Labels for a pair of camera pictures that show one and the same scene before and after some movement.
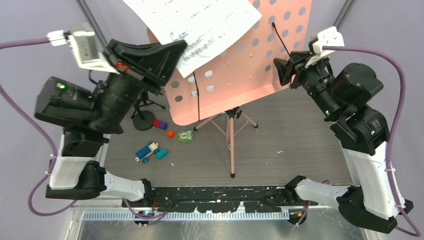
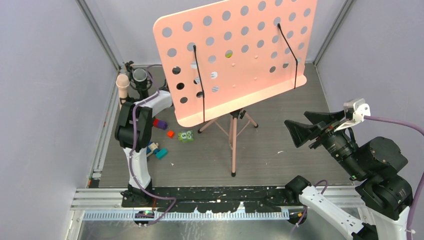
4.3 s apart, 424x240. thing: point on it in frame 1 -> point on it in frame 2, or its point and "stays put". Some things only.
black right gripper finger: x=285 y=71 -> x=301 y=133
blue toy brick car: x=143 y=153 stays put
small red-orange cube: x=170 y=133 stays put
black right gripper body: x=313 y=77 -> x=339 y=142
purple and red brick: x=160 y=124 stays put
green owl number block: x=185 y=136 stays put
